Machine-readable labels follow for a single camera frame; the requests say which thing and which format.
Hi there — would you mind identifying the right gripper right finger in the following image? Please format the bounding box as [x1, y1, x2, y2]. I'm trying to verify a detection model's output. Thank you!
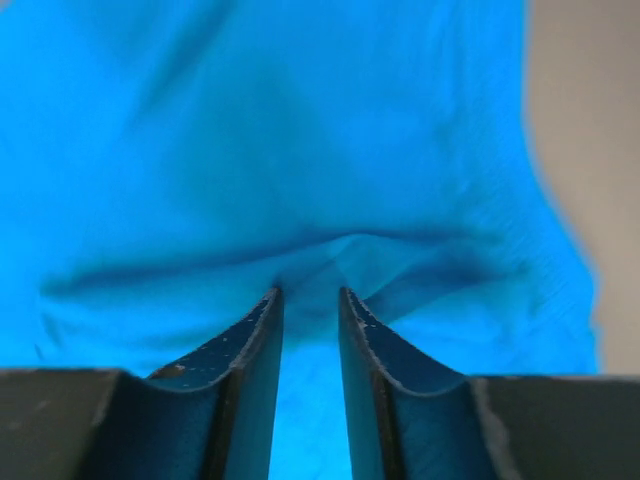
[339, 288, 639, 480]

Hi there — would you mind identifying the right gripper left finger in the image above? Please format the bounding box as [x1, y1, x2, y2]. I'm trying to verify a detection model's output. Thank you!
[1, 289, 284, 480]

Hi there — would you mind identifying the bright blue t-shirt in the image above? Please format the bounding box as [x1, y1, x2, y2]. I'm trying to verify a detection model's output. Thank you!
[1, 1, 598, 479]

